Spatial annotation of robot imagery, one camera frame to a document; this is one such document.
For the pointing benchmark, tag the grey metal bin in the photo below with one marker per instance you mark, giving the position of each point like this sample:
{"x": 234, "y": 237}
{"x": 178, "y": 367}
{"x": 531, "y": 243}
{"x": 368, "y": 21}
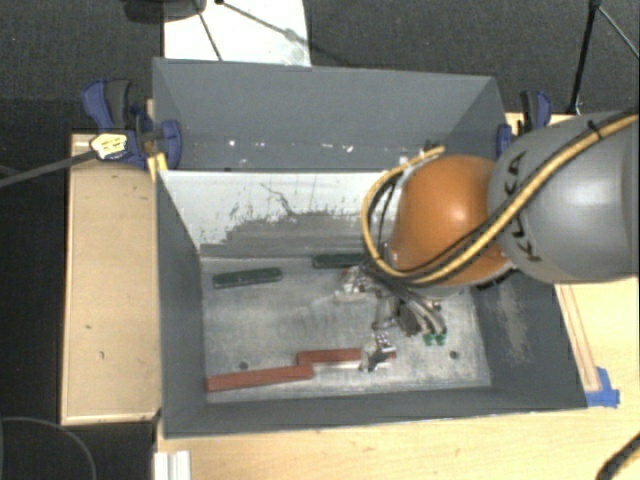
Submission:
{"x": 280, "y": 318}

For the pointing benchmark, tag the red-brown flat block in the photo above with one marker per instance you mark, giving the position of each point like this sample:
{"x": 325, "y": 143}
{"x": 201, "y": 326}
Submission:
{"x": 255, "y": 378}
{"x": 327, "y": 355}

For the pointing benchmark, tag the dark green flat block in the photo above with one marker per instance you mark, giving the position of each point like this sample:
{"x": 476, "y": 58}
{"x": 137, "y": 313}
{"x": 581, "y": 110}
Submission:
{"x": 247, "y": 278}
{"x": 335, "y": 260}

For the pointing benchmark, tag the pale wood board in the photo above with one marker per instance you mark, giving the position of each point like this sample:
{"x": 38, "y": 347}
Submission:
{"x": 110, "y": 288}

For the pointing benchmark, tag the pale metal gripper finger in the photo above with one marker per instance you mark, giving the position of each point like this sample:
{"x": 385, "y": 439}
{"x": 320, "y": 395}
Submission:
{"x": 382, "y": 340}
{"x": 371, "y": 364}

